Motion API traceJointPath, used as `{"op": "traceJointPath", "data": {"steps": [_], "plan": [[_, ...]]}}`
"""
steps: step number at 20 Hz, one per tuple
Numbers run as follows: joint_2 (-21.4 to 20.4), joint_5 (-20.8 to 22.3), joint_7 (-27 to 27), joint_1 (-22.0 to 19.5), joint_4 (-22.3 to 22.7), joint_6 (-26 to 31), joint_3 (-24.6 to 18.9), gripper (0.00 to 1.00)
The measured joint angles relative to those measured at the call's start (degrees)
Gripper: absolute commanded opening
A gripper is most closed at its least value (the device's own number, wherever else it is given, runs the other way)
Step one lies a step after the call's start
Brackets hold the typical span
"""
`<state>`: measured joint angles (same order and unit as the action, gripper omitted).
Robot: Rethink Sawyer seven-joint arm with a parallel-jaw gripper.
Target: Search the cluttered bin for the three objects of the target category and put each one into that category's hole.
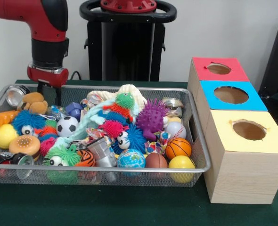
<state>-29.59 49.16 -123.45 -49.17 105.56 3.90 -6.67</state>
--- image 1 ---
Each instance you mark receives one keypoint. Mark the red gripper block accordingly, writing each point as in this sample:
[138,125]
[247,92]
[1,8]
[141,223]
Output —
[49,77]

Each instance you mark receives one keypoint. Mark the clear plastic packet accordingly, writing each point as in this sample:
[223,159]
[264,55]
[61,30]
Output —
[57,111]

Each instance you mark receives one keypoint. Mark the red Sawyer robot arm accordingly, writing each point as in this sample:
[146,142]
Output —
[47,42]

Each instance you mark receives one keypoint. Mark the shallow metal mesh bin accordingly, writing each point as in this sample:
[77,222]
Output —
[129,179]

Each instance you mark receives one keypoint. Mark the wooden box with three holes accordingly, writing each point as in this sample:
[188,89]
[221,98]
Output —
[242,179]

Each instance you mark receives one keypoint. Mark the blue plastic toy block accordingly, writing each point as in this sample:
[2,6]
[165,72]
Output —
[73,109]

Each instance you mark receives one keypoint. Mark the black and white soccer ball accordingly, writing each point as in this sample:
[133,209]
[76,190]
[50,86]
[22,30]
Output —
[67,127]

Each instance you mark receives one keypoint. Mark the green spiky toy with eye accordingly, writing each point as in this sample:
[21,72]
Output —
[61,155]

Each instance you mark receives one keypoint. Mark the cream knit cloth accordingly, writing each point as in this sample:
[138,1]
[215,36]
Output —
[129,89]

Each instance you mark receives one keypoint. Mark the blue spiky toy with eyes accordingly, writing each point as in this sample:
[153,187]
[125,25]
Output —
[132,137]

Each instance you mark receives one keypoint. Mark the purple spiky monster toy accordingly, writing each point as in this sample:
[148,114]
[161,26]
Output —
[150,117]

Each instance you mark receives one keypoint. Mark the globe print ball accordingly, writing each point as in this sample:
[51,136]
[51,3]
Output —
[131,159]

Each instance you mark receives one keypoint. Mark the white baseball toy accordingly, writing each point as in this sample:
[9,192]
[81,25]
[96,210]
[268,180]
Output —
[175,129]

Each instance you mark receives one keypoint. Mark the orange basketball toy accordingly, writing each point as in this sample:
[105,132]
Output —
[178,147]

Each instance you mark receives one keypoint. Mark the yellow ball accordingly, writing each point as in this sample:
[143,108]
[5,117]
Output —
[181,164]

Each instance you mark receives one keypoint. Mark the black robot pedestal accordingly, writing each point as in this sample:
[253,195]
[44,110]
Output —
[129,47]

